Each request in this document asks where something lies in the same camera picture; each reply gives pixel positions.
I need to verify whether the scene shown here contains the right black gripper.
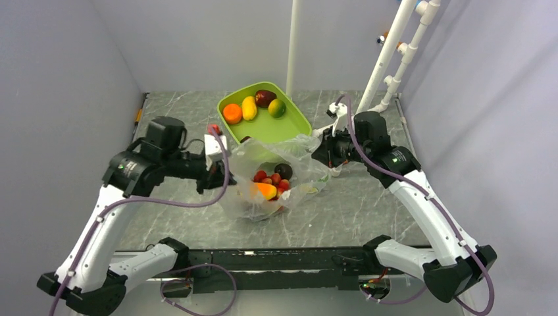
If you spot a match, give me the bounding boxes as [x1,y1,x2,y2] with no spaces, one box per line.
[311,123,371,169]

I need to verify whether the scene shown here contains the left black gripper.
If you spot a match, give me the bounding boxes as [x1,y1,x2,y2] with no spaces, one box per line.
[162,150,237,194]

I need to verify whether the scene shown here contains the dark purple mangosteen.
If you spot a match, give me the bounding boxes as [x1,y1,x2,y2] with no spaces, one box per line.
[274,163,293,180]

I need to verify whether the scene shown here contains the clear plastic bag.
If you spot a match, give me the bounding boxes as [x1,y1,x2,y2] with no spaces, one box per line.
[219,134,330,221]

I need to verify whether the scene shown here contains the orange yellow fake mango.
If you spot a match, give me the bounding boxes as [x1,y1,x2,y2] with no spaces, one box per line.
[253,182,277,201]

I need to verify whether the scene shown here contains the red grape bunch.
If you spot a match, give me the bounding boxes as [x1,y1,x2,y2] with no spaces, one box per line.
[253,171,290,200]

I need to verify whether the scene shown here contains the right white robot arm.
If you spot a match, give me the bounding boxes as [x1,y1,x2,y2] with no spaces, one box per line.
[312,110,497,315]

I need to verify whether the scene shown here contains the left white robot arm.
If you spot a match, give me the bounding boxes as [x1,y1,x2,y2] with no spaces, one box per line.
[37,117,235,315]

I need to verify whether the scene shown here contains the green yellow fake mango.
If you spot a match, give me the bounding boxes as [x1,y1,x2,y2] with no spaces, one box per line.
[268,99,286,119]

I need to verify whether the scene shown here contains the orange fake fruit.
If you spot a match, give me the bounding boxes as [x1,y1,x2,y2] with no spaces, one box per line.
[222,103,243,124]

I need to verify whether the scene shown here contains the green plastic tray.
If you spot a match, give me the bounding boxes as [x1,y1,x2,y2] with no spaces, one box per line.
[217,82,312,144]

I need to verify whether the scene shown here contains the dark red apple back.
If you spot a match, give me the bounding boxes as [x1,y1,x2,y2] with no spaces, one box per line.
[255,90,277,109]

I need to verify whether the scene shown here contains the orange hook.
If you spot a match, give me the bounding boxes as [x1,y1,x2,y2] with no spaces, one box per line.
[376,31,402,49]

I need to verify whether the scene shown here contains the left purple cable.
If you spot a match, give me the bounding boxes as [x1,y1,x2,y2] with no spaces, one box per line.
[47,124,238,316]

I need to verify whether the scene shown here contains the purple cable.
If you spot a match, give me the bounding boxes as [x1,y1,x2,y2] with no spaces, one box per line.
[47,124,238,316]
[334,93,495,316]

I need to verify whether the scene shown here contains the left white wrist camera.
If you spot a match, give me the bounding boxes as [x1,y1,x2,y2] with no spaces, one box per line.
[203,134,230,171]

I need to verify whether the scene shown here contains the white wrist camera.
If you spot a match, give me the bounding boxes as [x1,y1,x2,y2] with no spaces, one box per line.
[326,102,351,137]
[203,134,230,171]

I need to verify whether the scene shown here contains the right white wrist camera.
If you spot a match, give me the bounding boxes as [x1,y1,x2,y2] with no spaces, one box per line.
[326,102,351,137]

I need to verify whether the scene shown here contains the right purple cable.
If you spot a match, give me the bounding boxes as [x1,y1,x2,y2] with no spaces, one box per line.
[334,93,495,316]

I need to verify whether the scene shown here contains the orange handled tool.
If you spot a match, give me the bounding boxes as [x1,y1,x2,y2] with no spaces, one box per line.
[134,109,143,126]

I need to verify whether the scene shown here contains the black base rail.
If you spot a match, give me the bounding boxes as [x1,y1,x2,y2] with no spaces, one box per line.
[157,246,399,294]

